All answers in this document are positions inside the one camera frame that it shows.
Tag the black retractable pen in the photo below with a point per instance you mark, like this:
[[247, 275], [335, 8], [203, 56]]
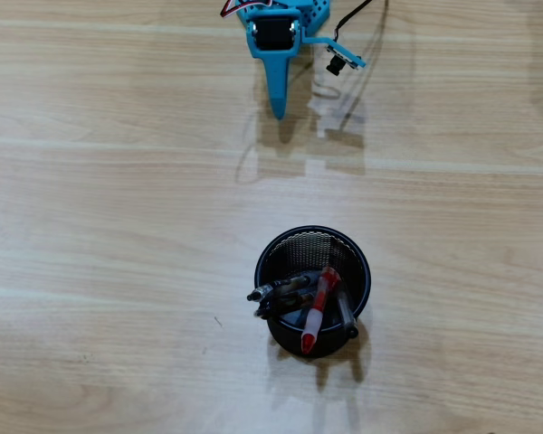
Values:
[[285, 304]]

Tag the red retractable pen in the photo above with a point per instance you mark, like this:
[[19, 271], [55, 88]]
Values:
[[314, 316]]

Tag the blue perforated robot base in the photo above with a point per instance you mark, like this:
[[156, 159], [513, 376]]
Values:
[[317, 16]]

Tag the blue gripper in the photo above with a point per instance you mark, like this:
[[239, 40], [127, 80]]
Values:
[[271, 36]]

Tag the clear stick pen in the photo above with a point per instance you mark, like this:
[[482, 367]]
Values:
[[346, 312]]

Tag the black pen with grey grip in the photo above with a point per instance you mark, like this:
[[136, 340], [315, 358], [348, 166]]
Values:
[[280, 285]]

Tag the black mesh pen holder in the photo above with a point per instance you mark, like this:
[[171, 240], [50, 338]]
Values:
[[289, 343]]

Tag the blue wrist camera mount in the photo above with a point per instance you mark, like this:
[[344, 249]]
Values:
[[354, 61]]

